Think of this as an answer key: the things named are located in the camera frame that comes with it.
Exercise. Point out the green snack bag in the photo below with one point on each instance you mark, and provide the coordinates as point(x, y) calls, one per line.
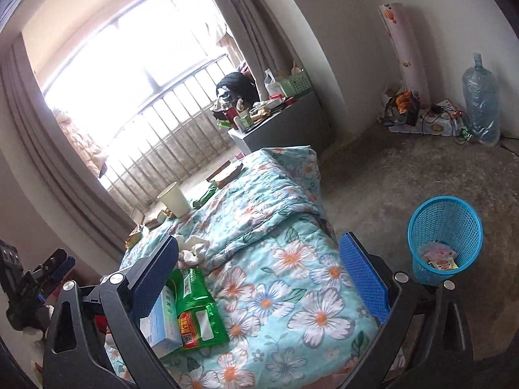
point(198, 312)

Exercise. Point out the black bag with orange packets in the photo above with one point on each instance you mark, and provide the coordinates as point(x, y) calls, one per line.
point(401, 109)

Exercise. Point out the floral teal blanket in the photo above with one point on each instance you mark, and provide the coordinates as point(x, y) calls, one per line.
point(284, 219)

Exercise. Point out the green plastic storage basket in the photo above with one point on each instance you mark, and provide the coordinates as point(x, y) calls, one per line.
point(296, 85)

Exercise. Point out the grey curtain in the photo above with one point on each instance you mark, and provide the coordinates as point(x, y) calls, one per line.
point(259, 20)
point(61, 162)

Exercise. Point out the white bottle pack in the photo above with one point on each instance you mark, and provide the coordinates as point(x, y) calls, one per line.
point(438, 128)

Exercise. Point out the crumpled white tissue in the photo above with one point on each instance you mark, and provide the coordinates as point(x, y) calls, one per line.
point(192, 258)
point(194, 244)

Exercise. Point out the yellow snack packet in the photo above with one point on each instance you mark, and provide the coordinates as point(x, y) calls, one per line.
point(444, 264)

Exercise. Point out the white paper cup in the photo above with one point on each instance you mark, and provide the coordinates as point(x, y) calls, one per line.
point(174, 200)

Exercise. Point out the brown snack wrapper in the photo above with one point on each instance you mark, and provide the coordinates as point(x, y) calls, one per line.
point(156, 219)

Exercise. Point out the large clear water jug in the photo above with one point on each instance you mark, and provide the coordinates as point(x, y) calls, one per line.
point(480, 97)

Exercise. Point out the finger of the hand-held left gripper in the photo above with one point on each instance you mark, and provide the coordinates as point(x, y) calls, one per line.
point(54, 260)
point(67, 266)

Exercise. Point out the white cardboard box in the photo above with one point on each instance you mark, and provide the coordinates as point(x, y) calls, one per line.
point(162, 328)

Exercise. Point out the grey cabinet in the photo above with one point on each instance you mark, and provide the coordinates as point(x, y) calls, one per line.
point(292, 125)

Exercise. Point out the rolled white mat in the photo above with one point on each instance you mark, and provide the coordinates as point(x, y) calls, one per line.
point(405, 48)

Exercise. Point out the beige hanging garment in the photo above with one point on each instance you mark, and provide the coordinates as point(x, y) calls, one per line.
point(219, 20)

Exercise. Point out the red thermos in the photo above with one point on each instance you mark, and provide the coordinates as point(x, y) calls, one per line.
point(229, 113)

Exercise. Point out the brown book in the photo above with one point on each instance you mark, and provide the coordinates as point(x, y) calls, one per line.
point(225, 172)

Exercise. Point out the metal window railing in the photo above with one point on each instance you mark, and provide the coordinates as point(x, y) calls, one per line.
point(174, 137)

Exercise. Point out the quilted hanging garment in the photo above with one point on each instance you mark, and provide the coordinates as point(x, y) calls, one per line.
point(81, 142)

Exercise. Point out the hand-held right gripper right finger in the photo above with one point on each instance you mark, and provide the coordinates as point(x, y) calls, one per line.
point(365, 275)

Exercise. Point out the gold snack wrapper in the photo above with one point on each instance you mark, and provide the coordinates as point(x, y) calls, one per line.
point(136, 236)

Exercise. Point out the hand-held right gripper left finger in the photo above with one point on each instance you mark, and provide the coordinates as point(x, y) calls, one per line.
point(152, 275)

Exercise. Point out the small green packet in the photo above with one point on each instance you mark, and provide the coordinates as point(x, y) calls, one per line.
point(204, 196)

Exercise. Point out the clear pinkish plastic wrapper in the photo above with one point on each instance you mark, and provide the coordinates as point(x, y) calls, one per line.
point(436, 250)

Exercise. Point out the blue plastic mesh basket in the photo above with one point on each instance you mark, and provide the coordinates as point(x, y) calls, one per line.
point(446, 219)

